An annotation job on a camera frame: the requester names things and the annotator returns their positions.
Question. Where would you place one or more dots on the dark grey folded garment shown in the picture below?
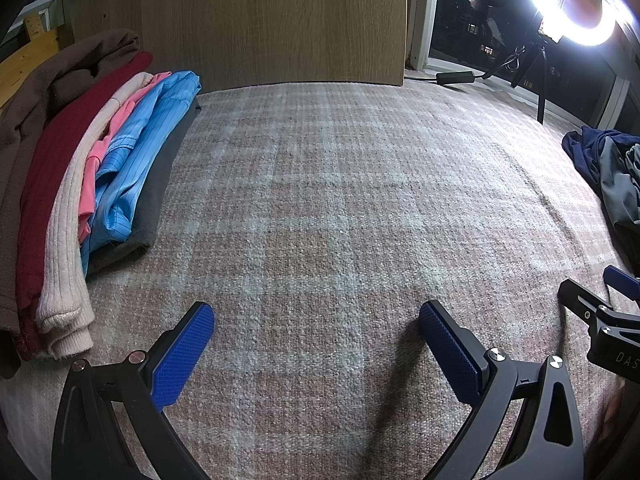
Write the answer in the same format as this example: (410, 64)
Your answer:
(150, 200)

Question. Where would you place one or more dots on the cream ribbed sweater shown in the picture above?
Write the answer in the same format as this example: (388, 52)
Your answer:
(67, 260)

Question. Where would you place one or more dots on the black tripod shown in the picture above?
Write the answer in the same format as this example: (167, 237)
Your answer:
(541, 85)

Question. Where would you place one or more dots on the stack of folded clothes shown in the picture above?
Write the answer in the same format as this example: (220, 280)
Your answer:
(45, 80)

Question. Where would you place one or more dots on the pink garment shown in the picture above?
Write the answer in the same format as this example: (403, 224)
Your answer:
(107, 150)

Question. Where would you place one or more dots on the black power adapter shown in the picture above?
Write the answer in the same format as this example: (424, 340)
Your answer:
(455, 78)

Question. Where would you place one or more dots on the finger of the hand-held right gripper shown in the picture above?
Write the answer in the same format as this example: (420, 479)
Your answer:
(580, 302)
(620, 279)

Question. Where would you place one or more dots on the light grey garment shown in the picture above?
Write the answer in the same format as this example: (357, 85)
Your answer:
(620, 185)

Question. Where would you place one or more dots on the yellow wooden board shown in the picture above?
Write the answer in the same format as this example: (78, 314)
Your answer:
(25, 60)

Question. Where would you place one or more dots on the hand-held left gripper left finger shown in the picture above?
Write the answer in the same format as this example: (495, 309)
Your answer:
(185, 350)

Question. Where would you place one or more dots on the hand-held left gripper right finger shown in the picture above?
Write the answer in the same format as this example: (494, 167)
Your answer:
(450, 355)

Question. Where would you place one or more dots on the navy blue garment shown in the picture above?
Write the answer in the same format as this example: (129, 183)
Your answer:
(582, 152)

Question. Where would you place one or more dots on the wooden panel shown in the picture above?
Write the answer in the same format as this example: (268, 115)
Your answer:
(240, 20)

